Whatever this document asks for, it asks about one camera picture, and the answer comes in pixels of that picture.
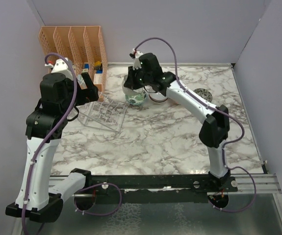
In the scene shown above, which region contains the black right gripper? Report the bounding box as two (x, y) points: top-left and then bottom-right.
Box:
(124, 65), (152, 91)

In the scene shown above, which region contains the blue wave hexagon bowl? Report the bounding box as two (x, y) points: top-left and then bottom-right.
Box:
(148, 87), (168, 103)

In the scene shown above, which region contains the black leaf patterned bowl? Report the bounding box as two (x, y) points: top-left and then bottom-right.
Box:
(194, 88), (213, 102)

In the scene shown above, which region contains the white teal patterned bowl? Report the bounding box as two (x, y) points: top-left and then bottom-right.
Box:
(122, 74), (146, 96)

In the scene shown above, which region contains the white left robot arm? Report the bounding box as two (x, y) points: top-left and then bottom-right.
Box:
(5, 72), (99, 223)

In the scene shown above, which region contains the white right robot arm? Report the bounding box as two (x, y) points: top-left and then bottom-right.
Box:
(124, 51), (231, 191)

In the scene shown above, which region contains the green white box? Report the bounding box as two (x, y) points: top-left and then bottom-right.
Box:
(77, 74), (87, 90)

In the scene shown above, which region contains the white label card box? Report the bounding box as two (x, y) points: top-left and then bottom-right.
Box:
(94, 73), (104, 91)

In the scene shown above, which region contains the green leaf patterned bowl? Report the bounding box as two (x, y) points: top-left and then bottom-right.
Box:
(125, 91), (147, 106)

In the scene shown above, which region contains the yellow grey eraser block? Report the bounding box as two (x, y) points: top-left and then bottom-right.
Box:
(94, 61), (103, 71)

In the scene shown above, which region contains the orange plastic file organizer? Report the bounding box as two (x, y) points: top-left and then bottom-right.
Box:
(38, 26), (108, 93)

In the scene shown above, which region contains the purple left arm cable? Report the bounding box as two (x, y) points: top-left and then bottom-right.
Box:
(20, 53), (122, 235)

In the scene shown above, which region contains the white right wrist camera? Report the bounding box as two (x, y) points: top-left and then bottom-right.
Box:
(129, 48), (143, 70)

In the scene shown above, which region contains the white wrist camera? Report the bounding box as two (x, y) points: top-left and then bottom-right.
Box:
(45, 59), (73, 80)
(129, 48), (143, 70)

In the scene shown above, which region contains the white wire dish rack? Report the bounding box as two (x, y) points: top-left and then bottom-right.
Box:
(77, 92), (127, 133)

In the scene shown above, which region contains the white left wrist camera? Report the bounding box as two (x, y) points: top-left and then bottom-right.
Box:
(45, 59), (73, 80)

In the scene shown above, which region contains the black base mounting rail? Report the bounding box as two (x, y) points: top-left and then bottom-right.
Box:
(74, 169), (237, 204)

